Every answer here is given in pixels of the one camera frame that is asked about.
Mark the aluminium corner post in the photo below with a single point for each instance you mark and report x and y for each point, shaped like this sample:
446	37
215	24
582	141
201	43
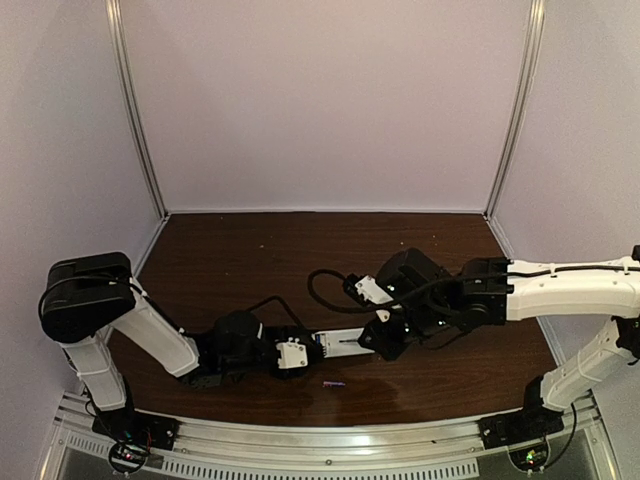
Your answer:
530	56
126	80

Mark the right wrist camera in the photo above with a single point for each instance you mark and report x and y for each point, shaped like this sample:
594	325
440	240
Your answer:
368	295

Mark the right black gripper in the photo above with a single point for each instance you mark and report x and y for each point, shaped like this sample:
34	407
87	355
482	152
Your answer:
388	335

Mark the right aluminium corner post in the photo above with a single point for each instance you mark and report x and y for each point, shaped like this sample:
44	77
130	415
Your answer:
530	56

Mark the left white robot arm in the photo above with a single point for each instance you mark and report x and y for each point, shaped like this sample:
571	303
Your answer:
85	295

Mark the white remote control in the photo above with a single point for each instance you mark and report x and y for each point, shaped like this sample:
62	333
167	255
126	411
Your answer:
341	343

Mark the purple battery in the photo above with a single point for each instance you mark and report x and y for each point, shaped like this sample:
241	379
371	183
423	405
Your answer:
333	384

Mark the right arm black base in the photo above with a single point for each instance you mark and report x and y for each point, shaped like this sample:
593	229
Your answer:
532	421

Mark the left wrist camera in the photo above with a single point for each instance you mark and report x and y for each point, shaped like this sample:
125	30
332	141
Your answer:
292	354

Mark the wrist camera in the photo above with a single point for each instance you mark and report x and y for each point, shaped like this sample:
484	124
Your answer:
368	295
292	354

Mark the front aluminium rail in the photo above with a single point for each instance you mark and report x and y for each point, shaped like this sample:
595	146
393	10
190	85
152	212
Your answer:
450	449

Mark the left aluminium corner post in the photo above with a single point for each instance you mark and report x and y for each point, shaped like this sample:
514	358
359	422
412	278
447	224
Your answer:
126	80

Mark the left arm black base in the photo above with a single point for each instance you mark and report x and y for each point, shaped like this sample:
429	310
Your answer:
143	429

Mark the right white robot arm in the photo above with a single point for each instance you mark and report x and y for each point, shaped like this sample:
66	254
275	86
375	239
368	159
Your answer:
414	298

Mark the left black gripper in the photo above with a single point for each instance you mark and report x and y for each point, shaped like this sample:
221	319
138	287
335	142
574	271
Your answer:
311	357

